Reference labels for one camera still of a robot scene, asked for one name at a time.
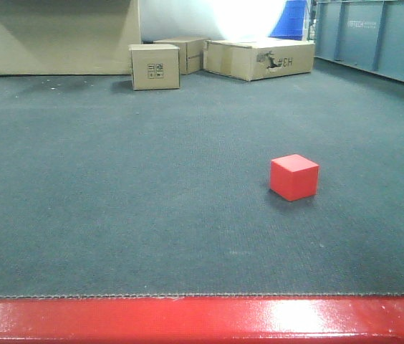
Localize red magnetic cube block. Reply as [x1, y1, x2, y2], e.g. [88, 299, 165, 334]
[269, 154, 319, 201]

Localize dark grey carpet mat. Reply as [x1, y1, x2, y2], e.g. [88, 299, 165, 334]
[0, 60, 404, 297]

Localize small cardboard box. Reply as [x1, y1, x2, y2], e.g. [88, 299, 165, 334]
[129, 44, 180, 90]

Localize wide torn cardboard box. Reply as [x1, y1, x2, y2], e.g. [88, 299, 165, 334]
[203, 38, 315, 82]

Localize middle cardboard box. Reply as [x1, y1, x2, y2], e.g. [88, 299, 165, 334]
[153, 37, 208, 75]

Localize blue plastic bin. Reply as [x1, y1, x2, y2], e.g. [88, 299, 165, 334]
[269, 0, 309, 41]

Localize large cardboard box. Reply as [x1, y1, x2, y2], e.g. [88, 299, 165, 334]
[0, 1, 141, 75]

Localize grey plastic crate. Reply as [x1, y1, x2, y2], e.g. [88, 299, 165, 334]
[315, 1, 404, 82]

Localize red metal table frame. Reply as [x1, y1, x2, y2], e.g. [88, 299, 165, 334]
[0, 296, 404, 343]

